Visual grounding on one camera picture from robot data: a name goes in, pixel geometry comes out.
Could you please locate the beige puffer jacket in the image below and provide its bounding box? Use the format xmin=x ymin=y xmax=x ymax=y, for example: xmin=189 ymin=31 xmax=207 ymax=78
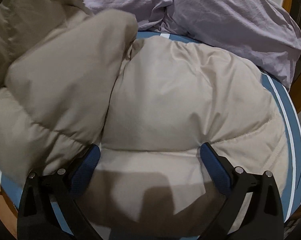
xmin=0 ymin=0 xmax=290 ymax=239

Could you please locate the blue white striped bedsheet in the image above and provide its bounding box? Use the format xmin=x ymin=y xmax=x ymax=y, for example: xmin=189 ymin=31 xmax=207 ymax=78
xmin=0 ymin=31 xmax=301 ymax=240

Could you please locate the right lavender pillow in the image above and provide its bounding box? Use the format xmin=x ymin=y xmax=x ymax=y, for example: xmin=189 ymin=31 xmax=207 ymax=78
xmin=162 ymin=0 xmax=301 ymax=88

